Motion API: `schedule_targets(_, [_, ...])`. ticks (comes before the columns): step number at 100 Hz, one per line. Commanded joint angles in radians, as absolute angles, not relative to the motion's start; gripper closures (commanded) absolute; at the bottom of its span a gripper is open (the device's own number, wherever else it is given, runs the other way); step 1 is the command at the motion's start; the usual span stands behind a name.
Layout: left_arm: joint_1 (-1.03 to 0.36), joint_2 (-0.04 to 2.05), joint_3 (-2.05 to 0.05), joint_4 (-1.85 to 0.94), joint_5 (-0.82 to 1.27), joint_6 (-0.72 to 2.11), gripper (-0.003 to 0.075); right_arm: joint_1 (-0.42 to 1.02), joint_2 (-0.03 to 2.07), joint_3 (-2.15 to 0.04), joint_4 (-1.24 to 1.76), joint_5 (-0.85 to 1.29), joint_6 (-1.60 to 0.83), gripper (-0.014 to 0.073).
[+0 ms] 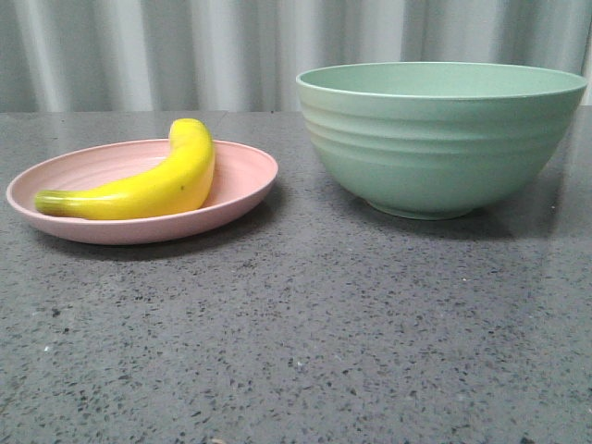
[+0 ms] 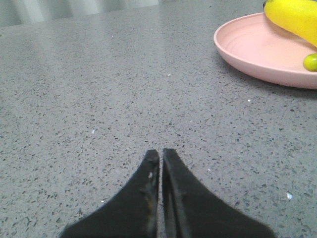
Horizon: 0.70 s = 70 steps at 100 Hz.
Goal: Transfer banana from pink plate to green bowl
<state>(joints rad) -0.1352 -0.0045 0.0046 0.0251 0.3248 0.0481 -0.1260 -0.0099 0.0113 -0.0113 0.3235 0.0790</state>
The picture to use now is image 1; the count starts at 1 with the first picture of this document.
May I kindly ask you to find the pink plate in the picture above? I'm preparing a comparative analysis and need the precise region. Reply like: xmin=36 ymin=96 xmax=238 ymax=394
xmin=6 ymin=139 xmax=278 ymax=245

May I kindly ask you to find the green bowl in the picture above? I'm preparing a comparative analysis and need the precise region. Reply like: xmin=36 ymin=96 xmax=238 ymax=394
xmin=296 ymin=62 xmax=587 ymax=220

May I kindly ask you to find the yellow banana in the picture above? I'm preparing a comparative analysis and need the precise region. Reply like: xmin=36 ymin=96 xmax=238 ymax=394
xmin=34 ymin=118 xmax=216 ymax=220

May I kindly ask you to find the white curtain backdrop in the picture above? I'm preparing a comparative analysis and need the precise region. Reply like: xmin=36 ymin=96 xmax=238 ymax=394
xmin=1 ymin=1 xmax=591 ymax=112

